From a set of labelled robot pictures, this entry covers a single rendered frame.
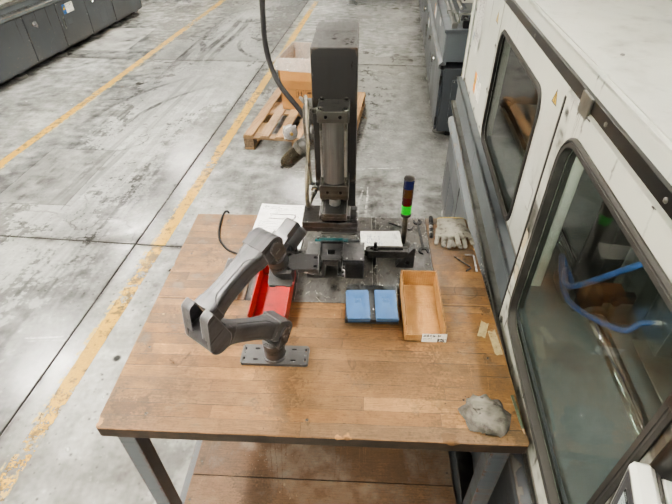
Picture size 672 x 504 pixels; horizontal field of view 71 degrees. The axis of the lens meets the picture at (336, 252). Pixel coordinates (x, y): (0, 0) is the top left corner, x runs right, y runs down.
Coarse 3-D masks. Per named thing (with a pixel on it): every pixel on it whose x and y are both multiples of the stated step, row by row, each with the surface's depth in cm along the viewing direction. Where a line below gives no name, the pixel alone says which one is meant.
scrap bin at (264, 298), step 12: (264, 276) 166; (264, 288) 161; (276, 288) 161; (288, 288) 161; (252, 300) 149; (264, 300) 156; (276, 300) 156; (288, 300) 149; (252, 312) 150; (276, 312) 152; (288, 312) 150
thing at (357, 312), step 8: (352, 296) 155; (360, 296) 155; (352, 304) 152; (360, 304) 152; (368, 304) 152; (352, 312) 149; (360, 312) 149; (368, 312) 149; (352, 320) 145; (360, 320) 145; (368, 320) 146
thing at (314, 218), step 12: (324, 204) 151; (336, 204) 149; (312, 216) 153; (324, 216) 147; (336, 216) 147; (348, 216) 151; (312, 228) 152; (324, 228) 152; (336, 228) 151; (348, 228) 151
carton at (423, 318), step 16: (416, 272) 158; (432, 272) 157; (400, 288) 158; (416, 288) 160; (432, 288) 160; (416, 304) 154; (432, 304) 154; (416, 320) 149; (432, 320) 149; (416, 336) 141; (432, 336) 141
